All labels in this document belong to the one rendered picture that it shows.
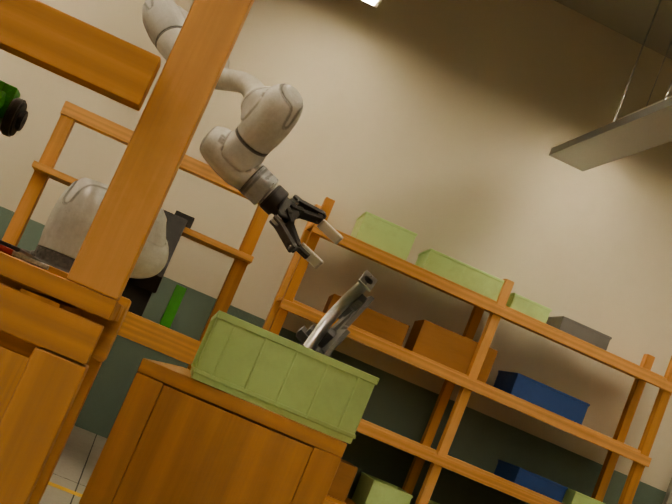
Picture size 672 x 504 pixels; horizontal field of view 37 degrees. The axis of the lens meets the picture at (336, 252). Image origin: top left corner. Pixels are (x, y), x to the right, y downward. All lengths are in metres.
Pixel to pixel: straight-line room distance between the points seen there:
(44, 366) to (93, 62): 0.50
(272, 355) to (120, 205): 0.79
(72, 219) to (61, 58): 1.00
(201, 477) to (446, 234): 5.81
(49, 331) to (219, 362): 0.74
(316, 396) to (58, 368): 0.85
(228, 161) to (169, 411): 0.62
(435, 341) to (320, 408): 5.05
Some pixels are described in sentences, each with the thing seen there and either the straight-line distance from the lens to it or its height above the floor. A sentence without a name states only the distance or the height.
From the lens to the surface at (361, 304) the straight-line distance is 2.56.
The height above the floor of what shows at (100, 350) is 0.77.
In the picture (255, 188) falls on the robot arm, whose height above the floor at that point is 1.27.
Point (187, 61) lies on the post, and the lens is 1.77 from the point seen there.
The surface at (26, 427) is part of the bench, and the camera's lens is 1.72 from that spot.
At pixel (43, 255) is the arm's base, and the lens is 2.67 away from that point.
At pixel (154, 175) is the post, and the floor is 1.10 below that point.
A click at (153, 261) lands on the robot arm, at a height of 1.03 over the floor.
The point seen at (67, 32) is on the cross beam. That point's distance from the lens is 1.73.
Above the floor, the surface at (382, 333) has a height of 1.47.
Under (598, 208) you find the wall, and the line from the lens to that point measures 8.52.
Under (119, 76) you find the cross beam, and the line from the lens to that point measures 1.71.
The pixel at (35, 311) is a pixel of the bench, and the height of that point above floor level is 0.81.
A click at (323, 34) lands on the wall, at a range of 8.07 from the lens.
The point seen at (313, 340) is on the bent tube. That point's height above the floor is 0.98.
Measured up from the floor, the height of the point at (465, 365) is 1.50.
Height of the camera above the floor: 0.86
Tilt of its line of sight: 8 degrees up
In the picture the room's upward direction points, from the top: 23 degrees clockwise
